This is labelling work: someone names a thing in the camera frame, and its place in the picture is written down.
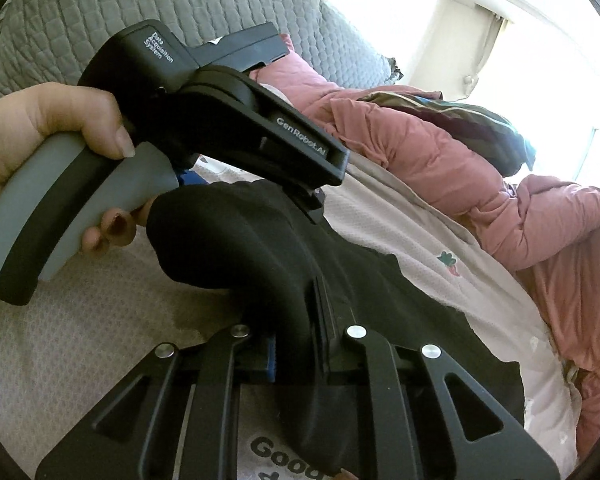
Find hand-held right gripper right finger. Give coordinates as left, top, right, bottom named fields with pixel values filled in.
left=312, top=275, right=561, bottom=480

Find black and orange pants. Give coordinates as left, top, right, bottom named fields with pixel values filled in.
left=147, top=180, right=526, bottom=476

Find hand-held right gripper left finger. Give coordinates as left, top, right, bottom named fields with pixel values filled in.
left=35, top=324, right=281, bottom=480

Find lilac strawberry print blanket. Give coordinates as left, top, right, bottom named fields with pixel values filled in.
left=0, top=157, right=578, bottom=480

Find person's left hand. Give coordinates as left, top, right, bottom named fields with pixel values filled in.
left=0, top=82, right=158, bottom=256

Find dark striped garment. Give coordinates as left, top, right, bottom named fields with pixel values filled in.
left=357, top=91, right=537, bottom=177

